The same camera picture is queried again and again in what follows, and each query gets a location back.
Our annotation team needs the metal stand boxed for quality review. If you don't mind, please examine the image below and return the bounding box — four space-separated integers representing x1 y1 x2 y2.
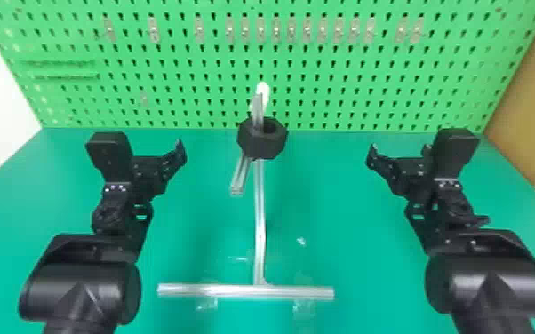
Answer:
156 81 336 302

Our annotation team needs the black nut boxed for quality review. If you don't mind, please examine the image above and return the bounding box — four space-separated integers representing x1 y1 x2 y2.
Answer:
236 116 290 162

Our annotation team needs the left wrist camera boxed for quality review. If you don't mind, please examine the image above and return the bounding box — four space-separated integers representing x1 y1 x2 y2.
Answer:
84 131 134 184

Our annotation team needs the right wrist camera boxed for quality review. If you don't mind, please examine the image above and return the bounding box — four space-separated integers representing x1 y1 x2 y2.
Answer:
430 127 482 181

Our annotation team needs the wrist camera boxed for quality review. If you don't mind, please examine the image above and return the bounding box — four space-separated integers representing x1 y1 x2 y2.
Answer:
84 131 134 184
430 127 482 181

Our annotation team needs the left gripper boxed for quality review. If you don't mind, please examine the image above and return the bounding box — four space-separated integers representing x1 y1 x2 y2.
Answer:
129 138 188 204

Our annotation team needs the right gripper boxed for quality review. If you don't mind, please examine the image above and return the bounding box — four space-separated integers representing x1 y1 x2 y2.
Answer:
365 142 437 205

